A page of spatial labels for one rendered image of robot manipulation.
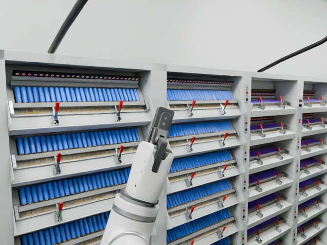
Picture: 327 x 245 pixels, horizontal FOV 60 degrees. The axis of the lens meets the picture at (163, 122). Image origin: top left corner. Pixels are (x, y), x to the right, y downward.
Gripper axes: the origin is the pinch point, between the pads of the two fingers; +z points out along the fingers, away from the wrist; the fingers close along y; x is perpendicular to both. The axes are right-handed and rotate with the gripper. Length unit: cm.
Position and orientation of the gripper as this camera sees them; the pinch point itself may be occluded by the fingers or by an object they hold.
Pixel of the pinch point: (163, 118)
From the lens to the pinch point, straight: 54.1
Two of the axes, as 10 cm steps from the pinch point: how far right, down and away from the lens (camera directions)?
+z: 2.9, -9.5, 0.8
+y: 2.9, 0.1, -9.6
